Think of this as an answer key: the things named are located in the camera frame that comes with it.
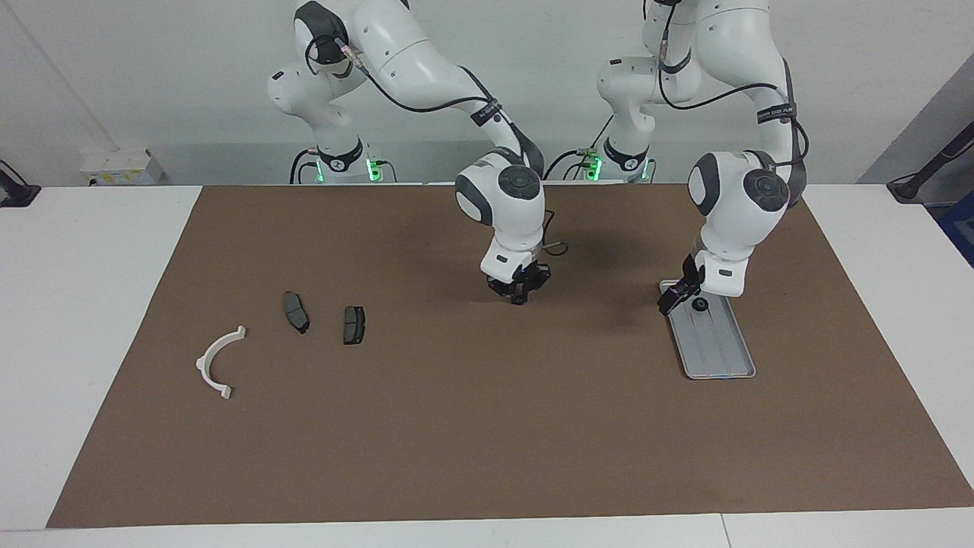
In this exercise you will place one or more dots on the short grey brake pad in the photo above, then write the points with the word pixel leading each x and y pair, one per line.
pixel 354 325

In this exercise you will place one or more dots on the silver ribbed metal tray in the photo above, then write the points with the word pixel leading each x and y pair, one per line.
pixel 719 346

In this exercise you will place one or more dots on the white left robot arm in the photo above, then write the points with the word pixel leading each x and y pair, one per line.
pixel 734 190

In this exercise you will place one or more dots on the long grey brake pad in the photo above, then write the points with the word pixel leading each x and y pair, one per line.
pixel 296 312

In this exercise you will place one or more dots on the blue crate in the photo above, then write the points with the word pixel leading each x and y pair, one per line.
pixel 960 228

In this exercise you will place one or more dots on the white semicircular bracket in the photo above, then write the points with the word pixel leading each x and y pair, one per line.
pixel 204 365

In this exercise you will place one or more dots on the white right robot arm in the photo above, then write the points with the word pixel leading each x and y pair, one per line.
pixel 502 198

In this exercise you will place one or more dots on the brown table mat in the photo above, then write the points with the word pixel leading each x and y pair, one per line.
pixel 472 418

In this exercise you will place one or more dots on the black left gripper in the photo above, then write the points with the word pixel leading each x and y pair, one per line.
pixel 691 274

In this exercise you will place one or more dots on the black camera stand clamp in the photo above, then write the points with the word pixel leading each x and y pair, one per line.
pixel 924 179
pixel 15 190

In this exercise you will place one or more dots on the large black bearing gear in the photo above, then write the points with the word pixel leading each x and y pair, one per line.
pixel 698 304

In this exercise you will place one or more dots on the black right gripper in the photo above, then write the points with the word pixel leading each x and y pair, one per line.
pixel 521 275

